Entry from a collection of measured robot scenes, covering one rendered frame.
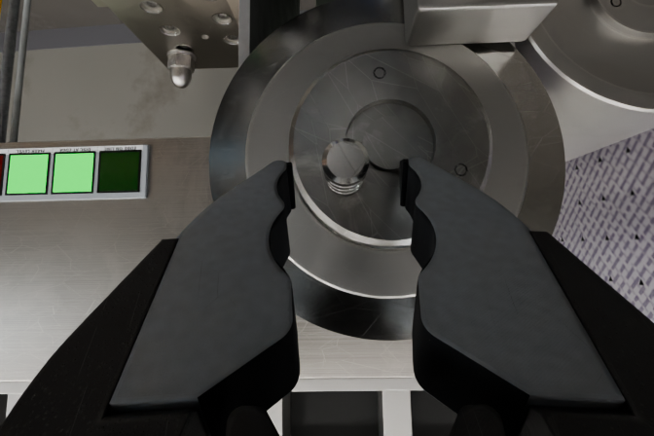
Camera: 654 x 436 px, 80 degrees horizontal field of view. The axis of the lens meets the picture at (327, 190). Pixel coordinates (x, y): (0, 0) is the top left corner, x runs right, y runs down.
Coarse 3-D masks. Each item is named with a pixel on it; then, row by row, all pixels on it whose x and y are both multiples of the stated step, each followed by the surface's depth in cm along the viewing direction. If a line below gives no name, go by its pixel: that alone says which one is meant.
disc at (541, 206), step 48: (336, 0) 18; (384, 0) 17; (288, 48) 17; (480, 48) 17; (240, 96) 17; (528, 96) 16; (240, 144) 17; (528, 144) 16; (528, 192) 16; (384, 336) 15
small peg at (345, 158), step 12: (336, 144) 12; (348, 144) 12; (360, 144) 12; (324, 156) 12; (336, 156) 11; (348, 156) 11; (360, 156) 11; (324, 168) 12; (336, 168) 11; (348, 168) 11; (360, 168) 11; (336, 180) 11; (348, 180) 11; (360, 180) 12; (336, 192) 14; (348, 192) 13
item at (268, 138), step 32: (352, 32) 17; (384, 32) 17; (288, 64) 17; (320, 64) 17; (448, 64) 16; (480, 64) 16; (288, 96) 16; (480, 96) 16; (256, 128) 16; (288, 128) 16; (512, 128) 16; (256, 160) 16; (288, 160) 16; (512, 160) 16; (512, 192) 16; (288, 224) 16; (320, 224) 16; (320, 256) 15; (352, 256) 15; (384, 256) 15; (352, 288) 15; (384, 288) 15; (416, 288) 15
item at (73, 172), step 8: (56, 160) 51; (64, 160) 51; (72, 160) 51; (80, 160) 51; (88, 160) 51; (56, 168) 51; (64, 168) 51; (72, 168) 51; (80, 168) 50; (88, 168) 50; (56, 176) 50; (64, 176) 50; (72, 176) 50; (80, 176) 50; (88, 176) 50; (56, 184) 50; (64, 184) 50; (72, 184) 50; (80, 184) 50; (88, 184) 50; (56, 192) 50
